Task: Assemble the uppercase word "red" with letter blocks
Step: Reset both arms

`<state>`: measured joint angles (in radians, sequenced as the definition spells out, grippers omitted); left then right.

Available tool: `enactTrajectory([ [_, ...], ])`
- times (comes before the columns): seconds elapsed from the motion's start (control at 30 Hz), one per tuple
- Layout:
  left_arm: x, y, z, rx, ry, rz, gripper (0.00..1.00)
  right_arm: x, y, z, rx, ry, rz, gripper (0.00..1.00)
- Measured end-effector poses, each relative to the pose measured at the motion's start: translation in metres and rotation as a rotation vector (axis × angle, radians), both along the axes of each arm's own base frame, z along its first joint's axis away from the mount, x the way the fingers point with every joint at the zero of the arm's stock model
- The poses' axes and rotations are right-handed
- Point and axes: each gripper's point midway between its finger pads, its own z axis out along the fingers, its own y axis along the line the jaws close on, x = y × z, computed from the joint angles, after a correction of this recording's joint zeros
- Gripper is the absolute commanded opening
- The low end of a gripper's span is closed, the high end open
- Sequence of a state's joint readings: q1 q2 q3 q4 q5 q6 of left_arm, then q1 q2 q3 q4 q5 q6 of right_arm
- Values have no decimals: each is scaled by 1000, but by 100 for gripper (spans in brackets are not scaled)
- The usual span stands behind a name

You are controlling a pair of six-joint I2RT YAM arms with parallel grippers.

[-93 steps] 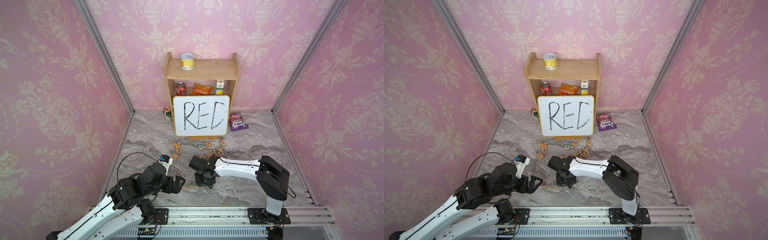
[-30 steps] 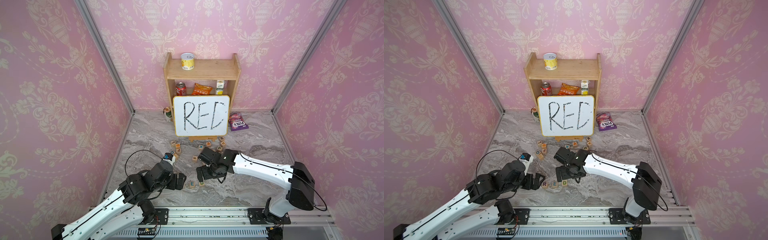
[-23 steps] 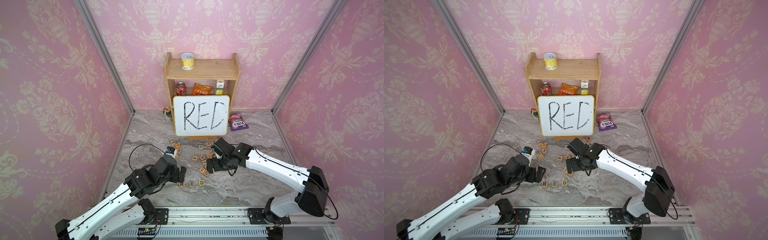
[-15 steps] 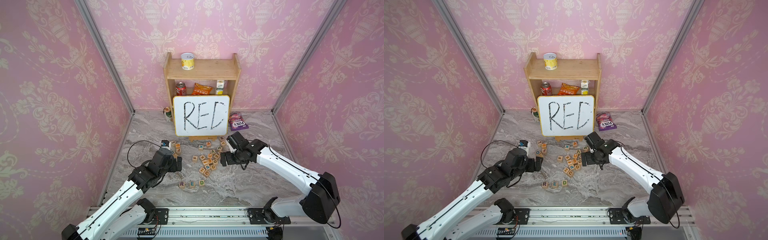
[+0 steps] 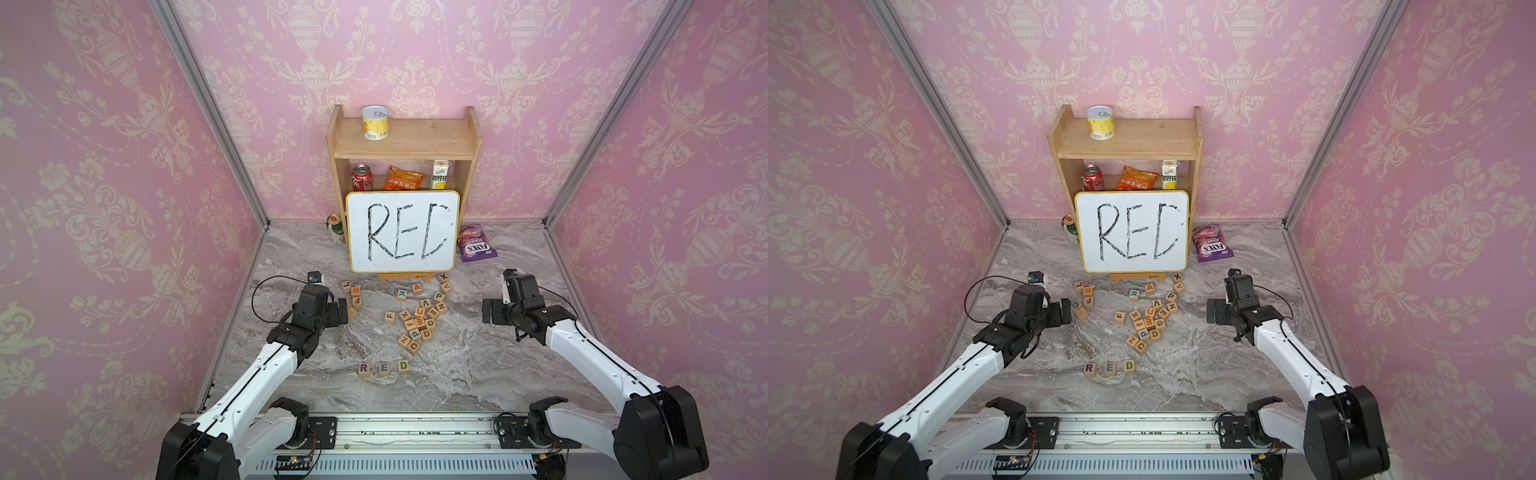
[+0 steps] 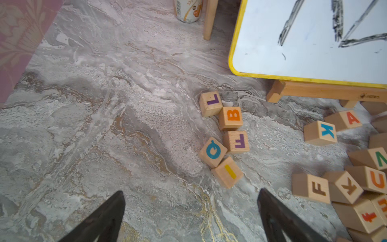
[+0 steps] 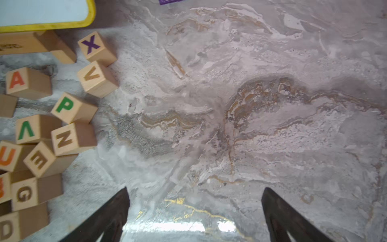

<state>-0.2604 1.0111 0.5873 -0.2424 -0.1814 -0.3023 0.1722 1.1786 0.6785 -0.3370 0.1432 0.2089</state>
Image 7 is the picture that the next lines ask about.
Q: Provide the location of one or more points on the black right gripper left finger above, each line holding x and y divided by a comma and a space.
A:
106, 223

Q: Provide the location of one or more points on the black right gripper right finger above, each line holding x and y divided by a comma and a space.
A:
284, 221

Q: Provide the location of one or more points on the brown G letter block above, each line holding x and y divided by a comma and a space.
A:
35, 191

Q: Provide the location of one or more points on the brown N letter block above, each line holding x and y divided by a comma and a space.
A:
74, 138

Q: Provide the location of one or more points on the brown E letter block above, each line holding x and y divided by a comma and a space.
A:
42, 161

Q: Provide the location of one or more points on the brown D letter block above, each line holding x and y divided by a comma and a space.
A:
16, 226

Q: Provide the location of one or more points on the orange m letter block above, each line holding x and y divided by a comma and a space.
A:
8, 178

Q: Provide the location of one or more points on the orange U letter block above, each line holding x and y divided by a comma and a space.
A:
13, 155

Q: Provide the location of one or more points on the green V letter block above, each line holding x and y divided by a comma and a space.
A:
36, 128

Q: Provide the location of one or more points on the green P letter block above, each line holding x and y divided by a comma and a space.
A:
70, 108

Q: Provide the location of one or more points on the brown V letter block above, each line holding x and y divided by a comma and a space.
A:
97, 80

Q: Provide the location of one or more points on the blue K letter block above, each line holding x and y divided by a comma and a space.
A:
8, 105

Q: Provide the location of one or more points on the red A letter block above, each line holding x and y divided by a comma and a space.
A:
28, 83

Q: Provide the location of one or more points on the purple X letter block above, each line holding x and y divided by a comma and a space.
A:
95, 48

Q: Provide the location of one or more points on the wooden whiteboard stand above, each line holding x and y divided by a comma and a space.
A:
36, 42

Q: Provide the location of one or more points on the purple candy bag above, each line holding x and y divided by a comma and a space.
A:
165, 2

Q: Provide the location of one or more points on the yellow framed whiteboard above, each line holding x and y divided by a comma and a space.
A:
35, 15

